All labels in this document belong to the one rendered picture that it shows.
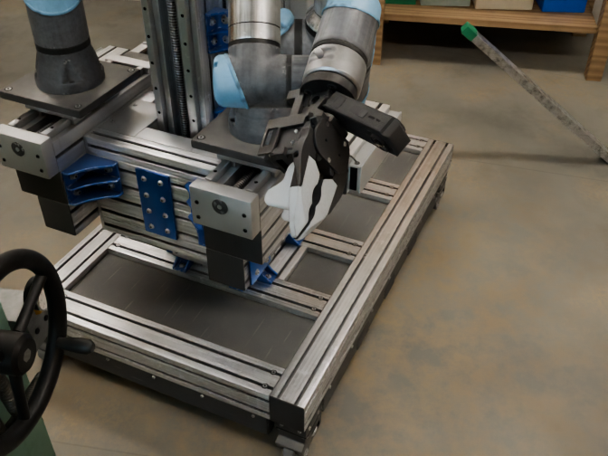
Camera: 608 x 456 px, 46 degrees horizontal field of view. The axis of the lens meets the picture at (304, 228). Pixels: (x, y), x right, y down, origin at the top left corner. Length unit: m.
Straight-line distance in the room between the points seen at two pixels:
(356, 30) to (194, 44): 0.68
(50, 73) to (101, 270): 0.66
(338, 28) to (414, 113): 2.33
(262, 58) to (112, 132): 0.73
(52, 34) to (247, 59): 0.70
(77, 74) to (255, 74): 0.72
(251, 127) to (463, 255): 1.23
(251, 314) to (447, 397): 0.57
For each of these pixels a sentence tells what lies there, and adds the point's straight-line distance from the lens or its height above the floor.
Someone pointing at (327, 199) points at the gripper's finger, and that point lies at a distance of 0.83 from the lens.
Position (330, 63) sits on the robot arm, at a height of 1.18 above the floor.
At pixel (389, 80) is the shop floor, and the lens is 3.51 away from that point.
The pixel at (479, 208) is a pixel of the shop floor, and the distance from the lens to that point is 2.69.
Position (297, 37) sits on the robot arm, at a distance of 1.35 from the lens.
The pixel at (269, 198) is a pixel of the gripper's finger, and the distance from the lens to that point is 0.82.
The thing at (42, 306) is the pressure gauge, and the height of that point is 0.65.
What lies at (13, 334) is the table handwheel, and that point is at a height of 0.84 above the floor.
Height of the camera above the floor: 1.56
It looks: 38 degrees down
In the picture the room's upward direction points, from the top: straight up
